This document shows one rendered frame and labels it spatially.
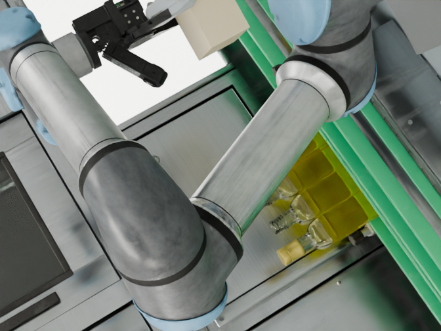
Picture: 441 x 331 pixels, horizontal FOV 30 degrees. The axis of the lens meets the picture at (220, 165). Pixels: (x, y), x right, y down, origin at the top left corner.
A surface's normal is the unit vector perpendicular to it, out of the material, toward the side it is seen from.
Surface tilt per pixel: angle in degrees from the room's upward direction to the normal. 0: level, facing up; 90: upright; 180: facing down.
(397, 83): 90
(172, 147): 90
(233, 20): 90
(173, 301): 71
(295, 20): 7
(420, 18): 1
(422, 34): 1
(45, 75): 84
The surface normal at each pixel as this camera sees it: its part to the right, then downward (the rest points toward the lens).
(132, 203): -0.07, -0.22
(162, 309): -0.19, 0.76
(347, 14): 0.46, 0.62
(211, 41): 0.20, -0.06
